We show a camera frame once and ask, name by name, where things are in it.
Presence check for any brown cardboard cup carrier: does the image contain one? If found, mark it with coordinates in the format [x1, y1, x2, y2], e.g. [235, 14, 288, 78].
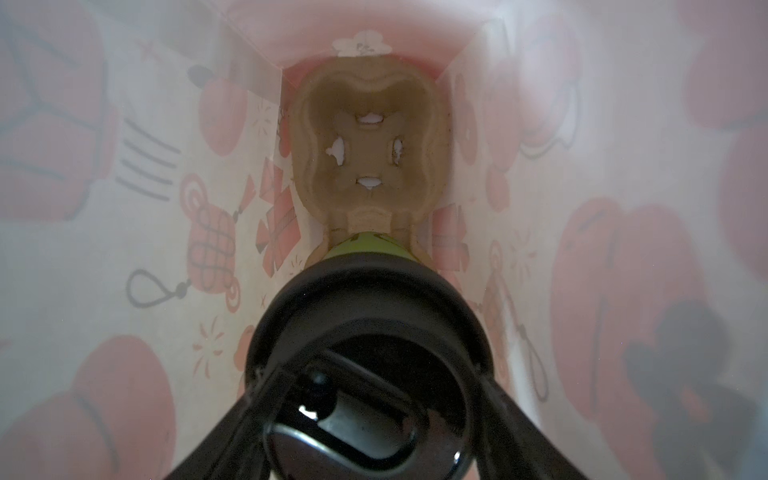
[289, 56, 452, 268]

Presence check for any red white paper gift bag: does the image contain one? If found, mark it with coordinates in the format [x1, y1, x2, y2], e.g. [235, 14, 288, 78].
[1, 1, 767, 479]

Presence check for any black coffee cup lid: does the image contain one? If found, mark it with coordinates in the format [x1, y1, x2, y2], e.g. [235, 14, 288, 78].
[245, 253, 493, 479]

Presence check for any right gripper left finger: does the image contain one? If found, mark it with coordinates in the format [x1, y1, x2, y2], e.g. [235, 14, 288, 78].
[168, 367, 288, 480]

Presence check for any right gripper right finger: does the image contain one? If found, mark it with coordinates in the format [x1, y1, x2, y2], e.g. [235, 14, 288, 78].
[476, 369, 586, 480]

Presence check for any green paper coffee cup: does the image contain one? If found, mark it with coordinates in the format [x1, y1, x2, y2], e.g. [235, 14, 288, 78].
[323, 232, 417, 262]

